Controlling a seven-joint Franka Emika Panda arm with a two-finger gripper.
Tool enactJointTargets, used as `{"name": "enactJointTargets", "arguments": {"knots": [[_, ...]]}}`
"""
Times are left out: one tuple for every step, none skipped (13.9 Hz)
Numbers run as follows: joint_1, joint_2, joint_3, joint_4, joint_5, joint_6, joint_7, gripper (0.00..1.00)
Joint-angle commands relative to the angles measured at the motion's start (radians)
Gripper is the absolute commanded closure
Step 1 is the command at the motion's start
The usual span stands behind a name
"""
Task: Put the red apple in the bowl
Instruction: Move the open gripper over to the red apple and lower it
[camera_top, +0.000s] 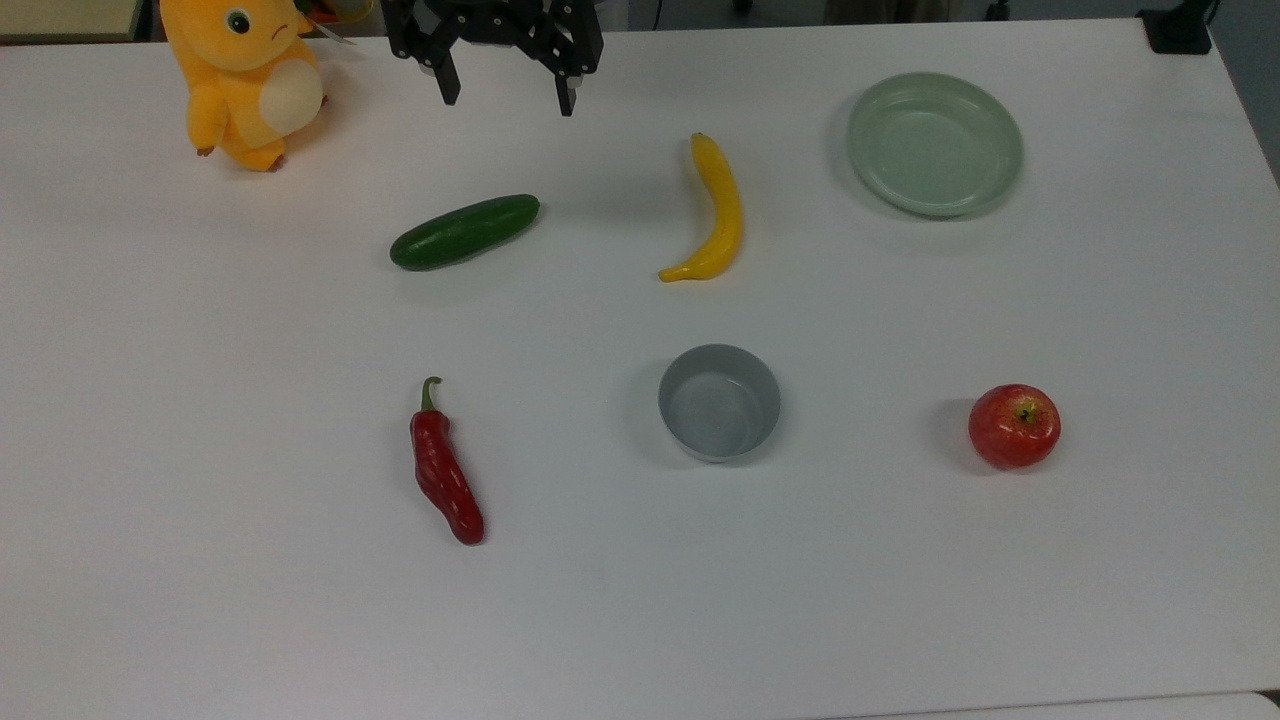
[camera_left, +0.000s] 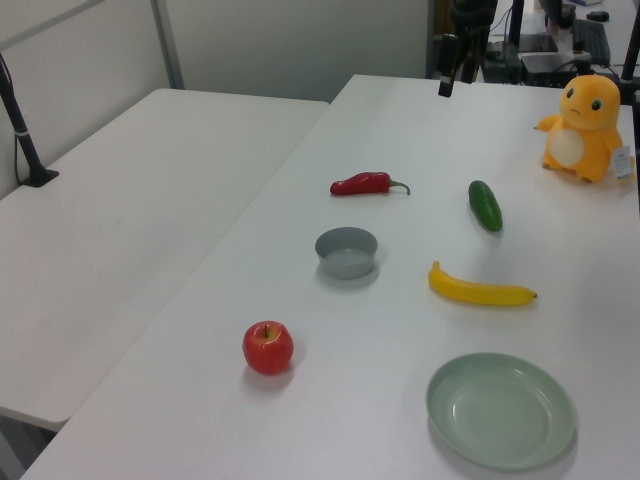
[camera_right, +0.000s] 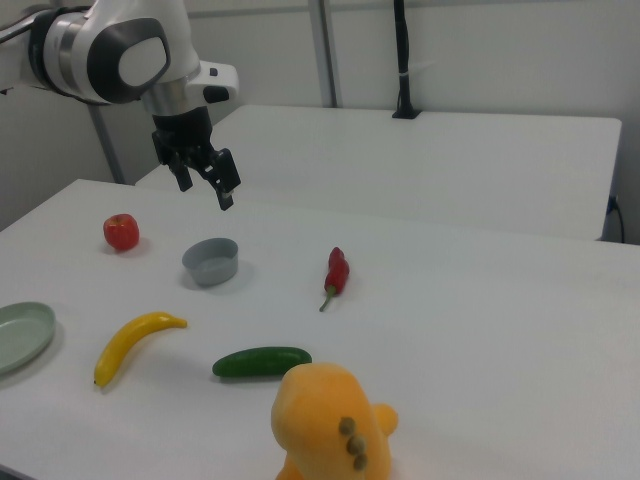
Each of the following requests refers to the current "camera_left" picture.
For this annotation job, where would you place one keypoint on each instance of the grey bowl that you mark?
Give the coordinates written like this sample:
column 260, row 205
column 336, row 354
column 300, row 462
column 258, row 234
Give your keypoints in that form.
column 345, row 260

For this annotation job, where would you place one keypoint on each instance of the black computer mouse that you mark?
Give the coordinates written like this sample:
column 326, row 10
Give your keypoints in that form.
column 597, row 15

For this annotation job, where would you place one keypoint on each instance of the orange plush toy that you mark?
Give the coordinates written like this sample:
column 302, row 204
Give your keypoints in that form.
column 590, row 120

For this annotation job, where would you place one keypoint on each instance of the white side table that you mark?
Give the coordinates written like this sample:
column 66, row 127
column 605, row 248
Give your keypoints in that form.
column 125, row 225

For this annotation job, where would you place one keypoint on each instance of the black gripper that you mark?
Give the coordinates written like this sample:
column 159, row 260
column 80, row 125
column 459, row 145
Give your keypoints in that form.
column 448, row 55

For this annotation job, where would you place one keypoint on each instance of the white paper tag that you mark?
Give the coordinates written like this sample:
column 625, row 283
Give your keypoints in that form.
column 622, row 162

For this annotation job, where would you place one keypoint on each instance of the yellow banana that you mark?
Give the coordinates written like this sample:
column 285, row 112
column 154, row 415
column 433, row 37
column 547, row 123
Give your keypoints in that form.
column 475, row 292

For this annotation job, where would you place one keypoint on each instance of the green cucumber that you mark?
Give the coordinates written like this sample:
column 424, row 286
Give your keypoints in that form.
column 485, row 205

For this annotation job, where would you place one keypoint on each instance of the black pole with base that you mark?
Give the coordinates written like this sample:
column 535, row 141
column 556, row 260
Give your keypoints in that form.
column 22, row 135

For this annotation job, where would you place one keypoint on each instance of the black stand behind plush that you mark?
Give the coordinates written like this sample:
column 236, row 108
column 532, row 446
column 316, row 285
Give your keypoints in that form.
column 631, row 65

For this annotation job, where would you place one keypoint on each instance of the black tripod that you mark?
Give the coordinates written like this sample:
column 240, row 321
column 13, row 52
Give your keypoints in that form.
column 472, row 30

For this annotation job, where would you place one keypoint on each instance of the red apple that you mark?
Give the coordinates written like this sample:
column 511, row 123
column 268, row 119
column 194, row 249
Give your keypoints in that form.
column 267, row 350

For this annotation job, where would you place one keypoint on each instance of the grey partition post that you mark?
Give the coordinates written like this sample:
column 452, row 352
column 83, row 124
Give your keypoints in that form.
column 167, row 45

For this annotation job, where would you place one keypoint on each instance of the red chili pepper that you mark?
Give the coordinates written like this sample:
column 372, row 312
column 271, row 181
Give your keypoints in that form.
column 360, row 183

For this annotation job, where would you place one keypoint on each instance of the pale green plate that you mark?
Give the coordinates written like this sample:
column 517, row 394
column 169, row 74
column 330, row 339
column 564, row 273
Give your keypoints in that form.
column 500, row 412

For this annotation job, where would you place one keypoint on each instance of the black keyboard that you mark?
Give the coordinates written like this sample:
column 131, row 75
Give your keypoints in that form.
column 592, row 40

